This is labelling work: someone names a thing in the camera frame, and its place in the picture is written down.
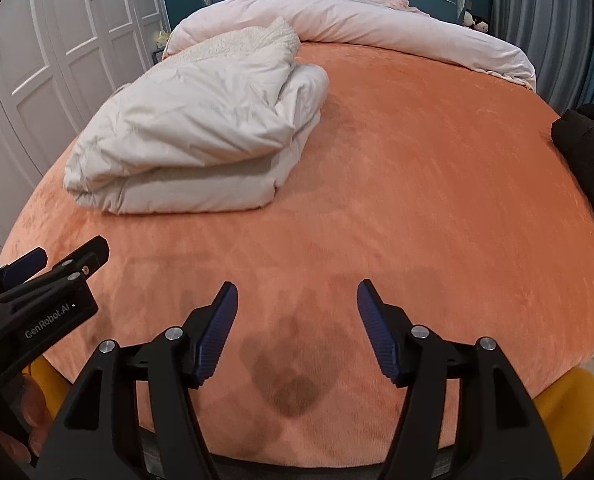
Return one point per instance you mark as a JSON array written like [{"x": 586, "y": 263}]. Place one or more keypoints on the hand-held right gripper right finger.
[{"x": 377, "y": 325}]

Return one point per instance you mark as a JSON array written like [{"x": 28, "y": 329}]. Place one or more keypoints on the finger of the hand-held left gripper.
[
  {"x": 89, "y": 255},
  {"x": 24, "y": 262}
]

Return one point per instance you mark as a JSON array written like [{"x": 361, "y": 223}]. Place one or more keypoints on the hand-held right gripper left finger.
[{"x": 217, "y": 330}]

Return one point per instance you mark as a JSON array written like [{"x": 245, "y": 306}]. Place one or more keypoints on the white duvet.
[
  {"x": 202, "y": 125},
  {"x": 377, "y": 30}
]

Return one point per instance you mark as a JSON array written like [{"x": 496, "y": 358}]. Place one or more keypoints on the person's left hand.
[{"x": 34, "y": 400}]

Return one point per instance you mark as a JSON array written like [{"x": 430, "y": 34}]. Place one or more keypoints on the orange plush bed sheet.
[{"x": 402, "y": 185}]

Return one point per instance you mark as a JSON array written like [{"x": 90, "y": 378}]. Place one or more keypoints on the white panelled wardrobe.
[{"x": 37, "y": 60}]

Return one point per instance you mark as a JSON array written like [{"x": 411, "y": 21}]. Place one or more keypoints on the yellow bed base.
[{"x": 572, "y": 410}]

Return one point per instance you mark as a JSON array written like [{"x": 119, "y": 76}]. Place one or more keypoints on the yellow-green bedside object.
[{"x": 161, "y": 39}]

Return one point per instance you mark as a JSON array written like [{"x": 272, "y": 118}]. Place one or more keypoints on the black cloth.
[{"x": 587, "y": 145}]

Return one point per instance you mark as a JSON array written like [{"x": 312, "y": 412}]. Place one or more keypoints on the small plush toy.
[{"x": 477, "y": 22}]

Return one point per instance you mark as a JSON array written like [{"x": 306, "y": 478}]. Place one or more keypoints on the grey curtain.
[{"x": 542, "y": 10}]

